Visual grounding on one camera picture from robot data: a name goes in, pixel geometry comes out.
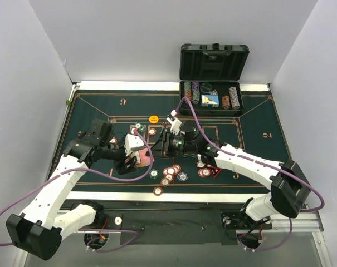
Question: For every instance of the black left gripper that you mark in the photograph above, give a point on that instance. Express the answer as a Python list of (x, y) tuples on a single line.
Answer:
[(126, 165)]

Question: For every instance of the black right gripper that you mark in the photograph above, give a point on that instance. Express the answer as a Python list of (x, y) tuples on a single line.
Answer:
[(165, 144)]

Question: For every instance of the red playing card deck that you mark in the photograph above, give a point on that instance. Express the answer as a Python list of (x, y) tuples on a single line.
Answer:
[(143, 158)]

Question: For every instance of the orange big blind button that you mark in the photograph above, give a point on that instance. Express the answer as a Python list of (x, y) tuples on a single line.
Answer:
[(153, 119)]

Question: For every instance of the green poker chip stack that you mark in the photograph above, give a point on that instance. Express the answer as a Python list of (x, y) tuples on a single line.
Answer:
[(154, 174)]

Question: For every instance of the green chips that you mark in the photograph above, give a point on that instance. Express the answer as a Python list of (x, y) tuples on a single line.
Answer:
[(140, 127)]

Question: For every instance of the red poker chip stack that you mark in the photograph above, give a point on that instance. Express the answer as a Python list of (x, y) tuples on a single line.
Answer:
[(169, 174)]

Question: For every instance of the blue poker chip stack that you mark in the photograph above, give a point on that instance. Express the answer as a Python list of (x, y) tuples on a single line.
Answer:
[(183, 177)]

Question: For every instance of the moved red chip group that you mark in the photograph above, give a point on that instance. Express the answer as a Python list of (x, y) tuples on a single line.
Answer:
[(204, 170)]

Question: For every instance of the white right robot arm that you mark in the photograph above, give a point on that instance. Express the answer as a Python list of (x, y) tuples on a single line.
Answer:
[(288, 187)]

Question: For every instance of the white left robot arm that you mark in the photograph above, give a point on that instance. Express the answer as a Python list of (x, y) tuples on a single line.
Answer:
[(77, 159)]

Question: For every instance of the dark green poker table mat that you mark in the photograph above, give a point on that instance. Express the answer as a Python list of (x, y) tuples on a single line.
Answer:
[(256, 130)]

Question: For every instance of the green orange chip row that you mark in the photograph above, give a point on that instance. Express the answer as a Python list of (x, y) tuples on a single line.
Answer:
[(188, 90)]

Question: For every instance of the blue boxed card deck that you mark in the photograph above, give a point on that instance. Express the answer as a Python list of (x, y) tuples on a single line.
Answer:
[(209, 100)]

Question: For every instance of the black dealer button in case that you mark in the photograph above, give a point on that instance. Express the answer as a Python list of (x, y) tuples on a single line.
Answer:
[(206, 87)]

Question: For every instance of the orange chip row in case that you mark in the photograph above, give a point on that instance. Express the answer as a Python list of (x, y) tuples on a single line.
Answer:
[(226, 102)]

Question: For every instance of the purple chip row in case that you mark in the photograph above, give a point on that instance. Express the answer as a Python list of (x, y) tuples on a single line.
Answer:
[(234, 98)]

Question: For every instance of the black poker chip case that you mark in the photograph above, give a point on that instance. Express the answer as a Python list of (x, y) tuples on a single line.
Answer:
[(217, 64)]

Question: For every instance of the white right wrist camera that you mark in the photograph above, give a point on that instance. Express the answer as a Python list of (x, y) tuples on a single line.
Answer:
[(175, 123)]

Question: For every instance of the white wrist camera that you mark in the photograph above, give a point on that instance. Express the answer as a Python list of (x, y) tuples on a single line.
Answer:
[(175, 123), (132, 143)]

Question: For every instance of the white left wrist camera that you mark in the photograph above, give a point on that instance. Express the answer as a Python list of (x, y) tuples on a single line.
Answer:
[(132, 143)]

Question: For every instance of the aluminium front rail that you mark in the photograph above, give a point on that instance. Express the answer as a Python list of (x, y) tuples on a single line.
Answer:
[(290, 219)]

